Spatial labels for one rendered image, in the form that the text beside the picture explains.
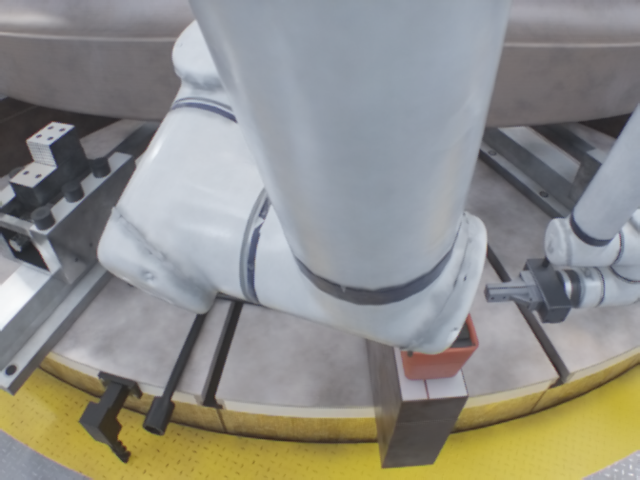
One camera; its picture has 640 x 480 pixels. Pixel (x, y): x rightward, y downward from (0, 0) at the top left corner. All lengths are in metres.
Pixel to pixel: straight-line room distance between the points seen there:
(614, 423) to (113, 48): 2.09
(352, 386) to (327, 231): 1.24
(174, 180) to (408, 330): 0.16
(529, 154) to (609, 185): 1.46
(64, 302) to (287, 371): 0.80
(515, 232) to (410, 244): 1.81
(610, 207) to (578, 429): 1.21
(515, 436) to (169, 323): 1.24
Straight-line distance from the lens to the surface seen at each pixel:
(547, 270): 1.00
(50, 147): 1.59
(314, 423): 1.52
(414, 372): 0.94
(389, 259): 0.18
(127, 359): 1.55
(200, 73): 0.32
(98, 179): 1.64
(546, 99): 1.52
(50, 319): 1.70
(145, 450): 1.73
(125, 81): 1.48
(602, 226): 0.84
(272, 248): 0.26
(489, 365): 1.51
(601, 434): 1.93
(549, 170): 2.17
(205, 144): 0.31
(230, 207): 0.27
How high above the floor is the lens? 1.52
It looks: 43 degrees down
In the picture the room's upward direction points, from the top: straight up
